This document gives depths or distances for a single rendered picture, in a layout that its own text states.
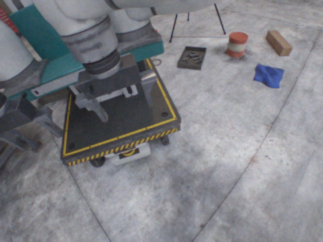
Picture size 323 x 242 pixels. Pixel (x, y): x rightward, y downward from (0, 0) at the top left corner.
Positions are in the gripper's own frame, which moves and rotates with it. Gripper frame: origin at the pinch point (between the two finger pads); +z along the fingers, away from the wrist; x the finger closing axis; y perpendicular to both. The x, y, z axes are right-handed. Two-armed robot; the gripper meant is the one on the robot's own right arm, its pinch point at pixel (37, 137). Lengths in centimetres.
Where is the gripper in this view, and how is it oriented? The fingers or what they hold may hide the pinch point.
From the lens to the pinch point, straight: 53.5
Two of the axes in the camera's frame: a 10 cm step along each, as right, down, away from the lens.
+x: -9.5, 3.2, -0.2
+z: 1.9, 5.9, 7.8
